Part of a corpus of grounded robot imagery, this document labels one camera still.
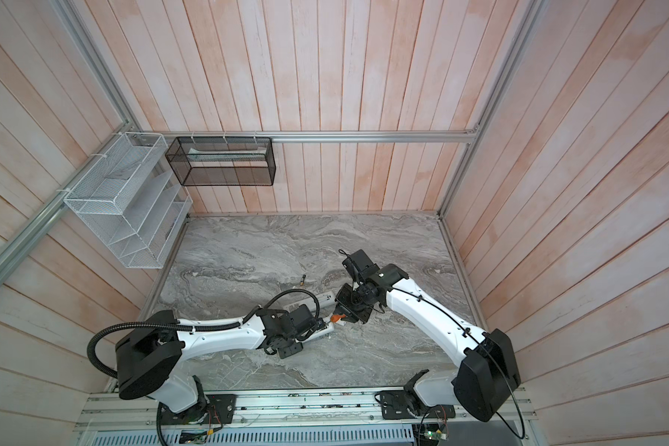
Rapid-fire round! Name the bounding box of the white wire mesh shelf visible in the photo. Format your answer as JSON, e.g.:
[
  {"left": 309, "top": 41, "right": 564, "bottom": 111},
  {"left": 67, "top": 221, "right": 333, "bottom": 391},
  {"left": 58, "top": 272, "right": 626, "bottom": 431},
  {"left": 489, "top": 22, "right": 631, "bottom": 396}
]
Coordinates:
[{"left": 65, "top": 132, "right": 193, "bottom": 269}]

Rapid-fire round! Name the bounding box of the orange handled screwdriver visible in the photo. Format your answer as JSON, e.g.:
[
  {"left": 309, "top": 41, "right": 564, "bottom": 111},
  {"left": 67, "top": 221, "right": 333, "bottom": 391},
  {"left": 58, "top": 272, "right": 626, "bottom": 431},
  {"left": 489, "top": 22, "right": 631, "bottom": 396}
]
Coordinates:
[{"left": 324, "top": 314, "right": 347, "bottom": 325}]

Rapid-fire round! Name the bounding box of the left aluminium frame bar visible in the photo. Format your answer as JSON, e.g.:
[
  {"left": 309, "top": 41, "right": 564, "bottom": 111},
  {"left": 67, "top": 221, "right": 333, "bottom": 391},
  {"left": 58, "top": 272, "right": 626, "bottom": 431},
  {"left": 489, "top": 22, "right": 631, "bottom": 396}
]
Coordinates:
[{"left": 0, "top": 121, "right": 135, "bottom": 287}]

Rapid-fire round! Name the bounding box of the white remote control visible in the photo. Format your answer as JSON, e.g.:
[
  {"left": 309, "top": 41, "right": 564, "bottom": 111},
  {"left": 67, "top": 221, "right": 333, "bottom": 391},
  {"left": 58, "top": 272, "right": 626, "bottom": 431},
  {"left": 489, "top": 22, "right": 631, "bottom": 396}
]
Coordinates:
[
  {"left": 284, "top": 290, "right": 336, "bottom": 314},
  {"left": 306, "top": 323, "right": 334, "bottom": 342}
]

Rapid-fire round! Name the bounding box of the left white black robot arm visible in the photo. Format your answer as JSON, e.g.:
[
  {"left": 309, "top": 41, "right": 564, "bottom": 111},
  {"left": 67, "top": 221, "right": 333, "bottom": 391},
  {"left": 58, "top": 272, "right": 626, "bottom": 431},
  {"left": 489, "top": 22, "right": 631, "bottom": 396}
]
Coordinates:
[{"left": 115, "top": 305, "right": 327, "bottom": 414}]

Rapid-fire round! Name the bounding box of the black corrugated cable conduit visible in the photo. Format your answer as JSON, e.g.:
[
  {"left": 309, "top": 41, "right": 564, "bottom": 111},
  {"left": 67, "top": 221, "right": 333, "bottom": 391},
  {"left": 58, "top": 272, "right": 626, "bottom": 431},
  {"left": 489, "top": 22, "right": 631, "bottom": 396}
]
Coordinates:
[{"left": 85, "top": 288, "right": 321, "bottom": 380}]

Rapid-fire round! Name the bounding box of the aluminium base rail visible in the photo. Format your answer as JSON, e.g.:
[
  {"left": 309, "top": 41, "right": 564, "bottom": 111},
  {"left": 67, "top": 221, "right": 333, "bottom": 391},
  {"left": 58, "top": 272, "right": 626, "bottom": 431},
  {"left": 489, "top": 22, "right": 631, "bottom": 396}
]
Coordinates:
[{"left": 71, "top": 385, "right": 539, "bottom": 433}]

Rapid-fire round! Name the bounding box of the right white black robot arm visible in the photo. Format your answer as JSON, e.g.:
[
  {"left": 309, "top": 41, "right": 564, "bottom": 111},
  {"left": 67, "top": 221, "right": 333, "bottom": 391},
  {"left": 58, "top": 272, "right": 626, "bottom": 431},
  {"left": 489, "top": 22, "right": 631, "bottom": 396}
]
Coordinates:
[{"left": 333, "top": 250, "right": 521, "bottom": 422}]

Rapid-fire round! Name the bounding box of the horizontal aluminium frame bar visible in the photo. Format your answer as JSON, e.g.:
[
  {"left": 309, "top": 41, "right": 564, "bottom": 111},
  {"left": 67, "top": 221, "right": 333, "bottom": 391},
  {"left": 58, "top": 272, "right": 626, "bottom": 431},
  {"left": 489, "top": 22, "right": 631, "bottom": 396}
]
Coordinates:
[{"left": 135, "top": 130, "right": 478, "bottom": 144}]

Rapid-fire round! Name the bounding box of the black wire mesh basket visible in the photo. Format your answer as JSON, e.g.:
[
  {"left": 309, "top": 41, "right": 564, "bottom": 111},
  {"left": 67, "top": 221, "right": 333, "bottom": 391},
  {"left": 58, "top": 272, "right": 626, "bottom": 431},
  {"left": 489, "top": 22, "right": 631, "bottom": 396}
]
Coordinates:
[{"left": 165, "top": 136, "right": 277, "bottom": 187}]

